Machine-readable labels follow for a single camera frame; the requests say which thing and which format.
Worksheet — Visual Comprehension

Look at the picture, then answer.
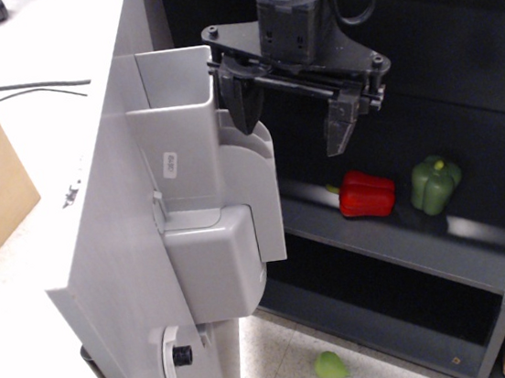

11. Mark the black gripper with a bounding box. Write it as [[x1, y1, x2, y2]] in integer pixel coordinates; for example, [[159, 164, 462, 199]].
[[201, 0, 391, 157]]

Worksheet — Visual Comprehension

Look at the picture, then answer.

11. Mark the grey toy fridge door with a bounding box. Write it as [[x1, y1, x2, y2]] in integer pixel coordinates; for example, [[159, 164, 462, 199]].
[[50, 46, 286, 378]]

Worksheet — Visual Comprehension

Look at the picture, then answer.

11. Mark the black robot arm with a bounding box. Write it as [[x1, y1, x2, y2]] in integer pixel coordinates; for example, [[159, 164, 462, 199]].
[[201, 0, 392, 157]]

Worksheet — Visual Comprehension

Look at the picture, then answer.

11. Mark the dark grey fridge cabinet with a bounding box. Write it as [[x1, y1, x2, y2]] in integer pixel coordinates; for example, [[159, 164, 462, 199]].
[[142, 0, 505, 378]]

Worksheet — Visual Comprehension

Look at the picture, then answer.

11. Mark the red bell pepper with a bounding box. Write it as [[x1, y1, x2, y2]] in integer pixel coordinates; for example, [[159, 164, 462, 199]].
[[326, 170, 396, 218]]

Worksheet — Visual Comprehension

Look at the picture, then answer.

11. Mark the green bell pepper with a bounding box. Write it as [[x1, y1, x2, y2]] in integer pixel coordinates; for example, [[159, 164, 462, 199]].
[[410, 155, 463, 216]]

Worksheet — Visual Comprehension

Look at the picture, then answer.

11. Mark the light green toy fruit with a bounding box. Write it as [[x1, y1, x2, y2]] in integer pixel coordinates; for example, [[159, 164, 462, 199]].
[[314, 351, 349, 378]]

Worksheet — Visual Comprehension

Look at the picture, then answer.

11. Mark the thin black floor cable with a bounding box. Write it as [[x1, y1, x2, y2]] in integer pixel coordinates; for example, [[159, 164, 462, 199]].
[[0, 82, 88, 108]]

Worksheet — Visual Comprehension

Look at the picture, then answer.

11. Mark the thick black floor cable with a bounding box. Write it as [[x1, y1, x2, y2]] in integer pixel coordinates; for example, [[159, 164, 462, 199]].
[[0, 71, 92, 96]]

